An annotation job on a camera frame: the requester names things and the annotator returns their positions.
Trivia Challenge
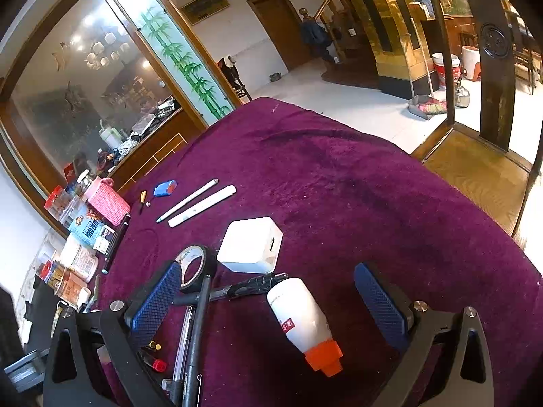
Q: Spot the purple velvet tablecloth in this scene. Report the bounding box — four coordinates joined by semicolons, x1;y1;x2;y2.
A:
91;97;543;407

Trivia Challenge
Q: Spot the bamboo painted glass panel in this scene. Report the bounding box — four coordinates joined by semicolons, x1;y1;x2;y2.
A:
99;0;234;125

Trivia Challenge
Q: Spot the wooden staircase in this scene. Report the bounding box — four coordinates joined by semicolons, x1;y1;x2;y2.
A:
318;0;374;64

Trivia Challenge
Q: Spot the framed wall picture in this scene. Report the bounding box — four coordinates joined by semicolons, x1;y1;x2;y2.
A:
180;0;231;26

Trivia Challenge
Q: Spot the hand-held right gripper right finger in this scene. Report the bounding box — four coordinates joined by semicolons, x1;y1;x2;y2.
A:
353;261;496;407

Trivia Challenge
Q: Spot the clear ballpoint pen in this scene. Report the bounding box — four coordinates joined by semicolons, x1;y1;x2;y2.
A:
171;305;196;395

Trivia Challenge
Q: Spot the pink knit-sleeved bottle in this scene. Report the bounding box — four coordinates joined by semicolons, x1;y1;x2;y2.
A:
82;177;131;226

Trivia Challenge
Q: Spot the white and green thermos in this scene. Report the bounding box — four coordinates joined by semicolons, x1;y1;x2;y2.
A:
100;125;123;150

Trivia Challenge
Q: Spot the dark carved wooden chair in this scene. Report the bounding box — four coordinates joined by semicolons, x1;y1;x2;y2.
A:
407;0;543;238

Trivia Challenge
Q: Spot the black tape roll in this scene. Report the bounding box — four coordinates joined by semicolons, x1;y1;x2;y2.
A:
175;245;218;293

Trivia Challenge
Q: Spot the small chair with clothes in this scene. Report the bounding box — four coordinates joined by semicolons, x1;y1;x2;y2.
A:
218;55;252;101

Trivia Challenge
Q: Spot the grey dustpan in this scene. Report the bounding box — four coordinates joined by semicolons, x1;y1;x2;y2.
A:
407;93;448;120

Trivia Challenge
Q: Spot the black marker red cap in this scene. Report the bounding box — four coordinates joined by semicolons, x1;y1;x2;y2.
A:
141;350;167;373

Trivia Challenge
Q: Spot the thin white stylus pen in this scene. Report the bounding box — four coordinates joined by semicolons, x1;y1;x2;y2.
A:
156;178;220;224

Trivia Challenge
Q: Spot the thick white pen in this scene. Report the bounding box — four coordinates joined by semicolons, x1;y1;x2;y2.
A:
168;184;237;228

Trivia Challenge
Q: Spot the red lid jar of sticks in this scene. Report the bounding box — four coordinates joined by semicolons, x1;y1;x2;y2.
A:
37;258;64;289

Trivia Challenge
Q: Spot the white power adapter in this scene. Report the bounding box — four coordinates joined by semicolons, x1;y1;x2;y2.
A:
216;217;283;274

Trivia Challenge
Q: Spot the tall clear jar red lid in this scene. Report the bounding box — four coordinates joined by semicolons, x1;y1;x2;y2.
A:
44;186;107;249

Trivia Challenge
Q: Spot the wooden sideboard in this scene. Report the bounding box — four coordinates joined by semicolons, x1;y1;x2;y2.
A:
106;106;200;196

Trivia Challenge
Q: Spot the broom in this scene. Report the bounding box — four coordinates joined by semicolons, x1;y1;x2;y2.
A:
403;32;448;116

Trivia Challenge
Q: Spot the white glue bottle orange cap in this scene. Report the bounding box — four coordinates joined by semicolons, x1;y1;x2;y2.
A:
266;277;343;377

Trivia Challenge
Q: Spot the wooden framed glass partition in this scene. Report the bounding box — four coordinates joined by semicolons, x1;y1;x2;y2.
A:
0;0;238;230

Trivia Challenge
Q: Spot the black clip pen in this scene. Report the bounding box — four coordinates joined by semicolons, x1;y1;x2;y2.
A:
182;277;213;407

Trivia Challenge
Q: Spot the black metal pen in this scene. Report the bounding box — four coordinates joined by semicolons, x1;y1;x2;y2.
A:
211;272;287;303

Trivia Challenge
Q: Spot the golden pillar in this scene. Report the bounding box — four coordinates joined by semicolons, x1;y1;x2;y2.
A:
333;0;433;94

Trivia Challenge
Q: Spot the small blue and white box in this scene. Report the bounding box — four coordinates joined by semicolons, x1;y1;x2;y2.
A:
93;226;116;256

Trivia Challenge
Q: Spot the white and red bucket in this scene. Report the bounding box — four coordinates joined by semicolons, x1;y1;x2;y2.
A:
431;52;461;90

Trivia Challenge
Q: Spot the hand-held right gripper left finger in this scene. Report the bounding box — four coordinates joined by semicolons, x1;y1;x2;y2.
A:
42;260;200;407

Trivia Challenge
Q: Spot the brown wooden door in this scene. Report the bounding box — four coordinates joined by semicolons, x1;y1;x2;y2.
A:
247;0;312;73

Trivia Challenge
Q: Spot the brown label jar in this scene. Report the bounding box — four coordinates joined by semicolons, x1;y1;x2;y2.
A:
54;269;92;306

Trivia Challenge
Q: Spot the white plastic jar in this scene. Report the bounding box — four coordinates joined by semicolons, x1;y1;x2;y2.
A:
59;235;100;283

